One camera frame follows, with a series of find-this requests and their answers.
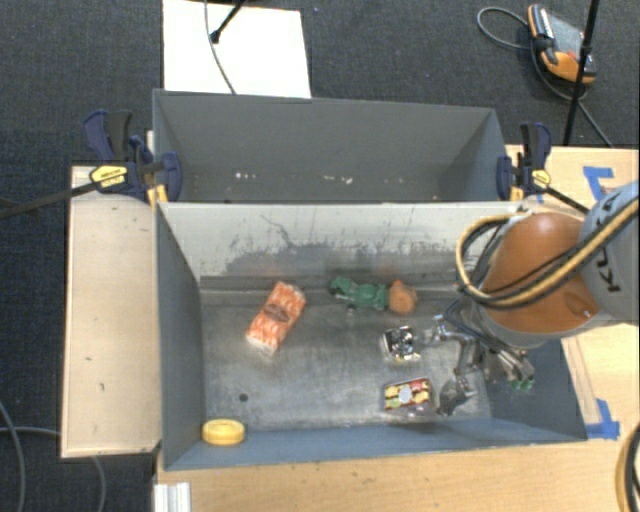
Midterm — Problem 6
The grey metal bin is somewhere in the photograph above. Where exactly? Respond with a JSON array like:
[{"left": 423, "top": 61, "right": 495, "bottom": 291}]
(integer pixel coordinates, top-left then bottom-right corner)
[{"left": 151, "top": 88, "right": 589, "bottom": 473}]

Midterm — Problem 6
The pale wood board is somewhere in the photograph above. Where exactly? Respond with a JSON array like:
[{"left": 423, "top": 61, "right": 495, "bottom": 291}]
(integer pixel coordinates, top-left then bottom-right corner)
[{"left": 60, "top": 164, "right": 164, "bottom": 459}]

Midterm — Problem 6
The yellow ring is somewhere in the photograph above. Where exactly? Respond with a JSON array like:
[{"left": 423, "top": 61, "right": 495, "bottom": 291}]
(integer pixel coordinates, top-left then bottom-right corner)
[{"left": 200, "top": 418, "right": 248, "bottom": 447}]

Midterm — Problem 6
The green toy figure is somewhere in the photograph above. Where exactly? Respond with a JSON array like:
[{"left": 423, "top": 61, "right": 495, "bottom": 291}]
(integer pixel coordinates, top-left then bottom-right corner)
[{"left": 328, "top": 276, "right": 389, "bottom": 314}]

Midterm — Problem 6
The orange toy fruit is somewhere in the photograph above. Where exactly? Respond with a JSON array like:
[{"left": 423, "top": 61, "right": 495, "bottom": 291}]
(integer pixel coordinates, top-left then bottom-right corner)
[{"left": 387, "top": 279, "right": 419, "bottom": 316}]

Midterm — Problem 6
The orange and white packet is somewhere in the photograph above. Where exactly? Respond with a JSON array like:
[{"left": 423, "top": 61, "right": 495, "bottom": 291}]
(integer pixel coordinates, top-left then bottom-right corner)
[{"left": 245, "top": 280, "right": 308, "bottom": 358}]

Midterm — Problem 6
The colourful candy box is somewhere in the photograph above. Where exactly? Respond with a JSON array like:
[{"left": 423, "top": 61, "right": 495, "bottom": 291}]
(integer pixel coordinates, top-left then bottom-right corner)
[{"left": 381, "top": 376, "right": 436, "bottom": 414}]

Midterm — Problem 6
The clear box with dark contents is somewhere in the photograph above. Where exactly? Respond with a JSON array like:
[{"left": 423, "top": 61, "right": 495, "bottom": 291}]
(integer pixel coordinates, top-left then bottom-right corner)
[{"left": 381, "top": 325, "right": 423, "bottom": 363}]

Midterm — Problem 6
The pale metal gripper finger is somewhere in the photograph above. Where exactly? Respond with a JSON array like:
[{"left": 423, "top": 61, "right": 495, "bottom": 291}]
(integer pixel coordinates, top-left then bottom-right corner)
[
  {"left": 437, "top": 374, "right": 478, "bottom": 418},
  {"left": 422, "top": 314, "right": 475, "bottom": 348}
]

